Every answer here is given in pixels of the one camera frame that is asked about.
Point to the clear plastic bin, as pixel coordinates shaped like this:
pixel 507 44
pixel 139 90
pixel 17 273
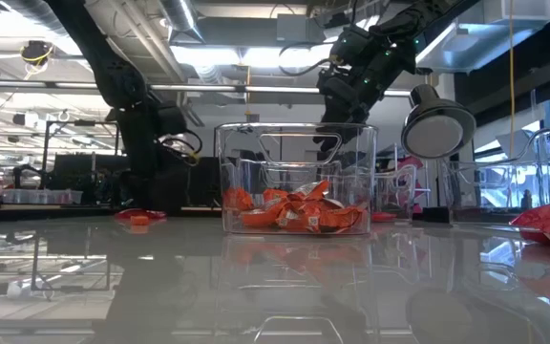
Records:
pixel 406 181
pixel 237 143
pixel 494 181

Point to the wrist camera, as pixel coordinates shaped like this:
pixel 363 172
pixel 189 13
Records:
pixel 350 44
pixel 172 119

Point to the black metal frame stand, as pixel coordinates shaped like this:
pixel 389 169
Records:
pixel 46 143

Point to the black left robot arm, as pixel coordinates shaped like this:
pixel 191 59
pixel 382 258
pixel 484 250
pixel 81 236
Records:
pixel 89 38

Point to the red chair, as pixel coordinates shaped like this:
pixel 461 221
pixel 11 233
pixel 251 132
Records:
pixel 416 208

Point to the linear ceiling light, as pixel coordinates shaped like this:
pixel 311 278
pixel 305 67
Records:
pixel 280 89

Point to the silver ventilation duct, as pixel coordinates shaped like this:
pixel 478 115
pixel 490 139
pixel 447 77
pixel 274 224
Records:
pixel 182 19

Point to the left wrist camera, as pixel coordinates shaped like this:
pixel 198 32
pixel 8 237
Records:
pixel 172 119

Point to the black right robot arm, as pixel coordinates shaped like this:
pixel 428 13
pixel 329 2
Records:
pixel 399 33

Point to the black partition panels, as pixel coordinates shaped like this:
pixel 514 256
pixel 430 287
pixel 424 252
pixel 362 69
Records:
pixel 208 186

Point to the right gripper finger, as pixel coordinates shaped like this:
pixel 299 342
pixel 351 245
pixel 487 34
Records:
pixel 326 141
pixel 343 134

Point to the red KitKat bar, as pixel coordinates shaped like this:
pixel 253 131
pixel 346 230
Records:
pixel 158 215
pixel 382 217

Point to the small orange square candy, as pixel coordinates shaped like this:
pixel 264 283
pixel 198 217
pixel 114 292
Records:
pixel 139 221

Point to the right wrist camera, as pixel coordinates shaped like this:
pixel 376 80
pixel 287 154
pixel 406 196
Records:
pixel 350 44

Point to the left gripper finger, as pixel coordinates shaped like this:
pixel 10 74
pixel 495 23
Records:
pixel 166 193
pixel 139 193

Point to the clear storage box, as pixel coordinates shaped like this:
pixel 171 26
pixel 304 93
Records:
pixel 41 197

